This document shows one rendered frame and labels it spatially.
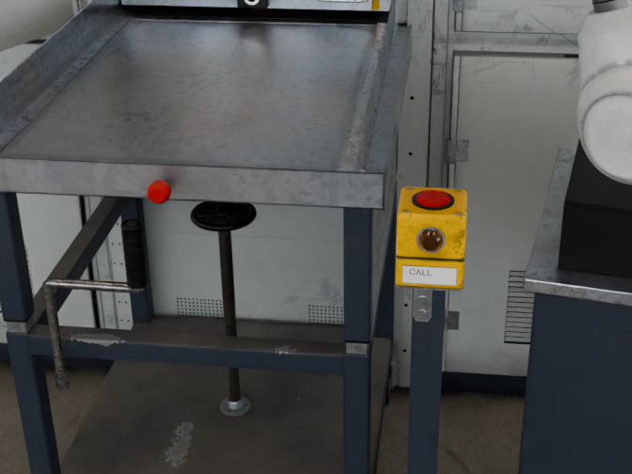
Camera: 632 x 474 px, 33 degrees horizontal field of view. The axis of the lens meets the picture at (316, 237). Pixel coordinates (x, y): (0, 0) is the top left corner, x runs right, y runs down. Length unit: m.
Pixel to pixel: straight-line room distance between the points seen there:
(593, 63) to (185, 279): 1.37
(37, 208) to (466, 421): 1.04
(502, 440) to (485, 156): 0.61
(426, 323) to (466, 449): 1.01
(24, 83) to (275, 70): 0.42
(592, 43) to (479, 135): 0.93
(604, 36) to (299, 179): 0.48
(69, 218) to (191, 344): 0.78
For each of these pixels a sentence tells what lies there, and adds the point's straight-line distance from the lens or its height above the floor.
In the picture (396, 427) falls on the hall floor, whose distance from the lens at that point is 2.37.
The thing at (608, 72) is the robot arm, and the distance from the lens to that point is 1.22.
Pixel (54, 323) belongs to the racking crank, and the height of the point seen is 0.59.
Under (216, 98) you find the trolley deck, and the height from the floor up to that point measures 0.85.
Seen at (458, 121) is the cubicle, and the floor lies 0.66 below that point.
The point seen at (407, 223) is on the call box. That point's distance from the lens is 1.24.
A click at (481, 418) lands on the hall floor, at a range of 2.41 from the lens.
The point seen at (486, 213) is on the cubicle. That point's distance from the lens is 2.23.
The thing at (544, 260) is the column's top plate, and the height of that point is 0.75.
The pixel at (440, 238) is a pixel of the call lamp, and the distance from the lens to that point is 1.24.
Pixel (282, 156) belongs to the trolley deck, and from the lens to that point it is 1.52.
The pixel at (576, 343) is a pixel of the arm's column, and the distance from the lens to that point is 1.48.
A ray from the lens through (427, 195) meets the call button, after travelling 1.27.
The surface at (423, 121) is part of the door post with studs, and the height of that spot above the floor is 0.65.
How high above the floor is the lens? 1.46
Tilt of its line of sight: 28 degrees down
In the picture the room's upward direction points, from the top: 1 degrees counter-clockwise
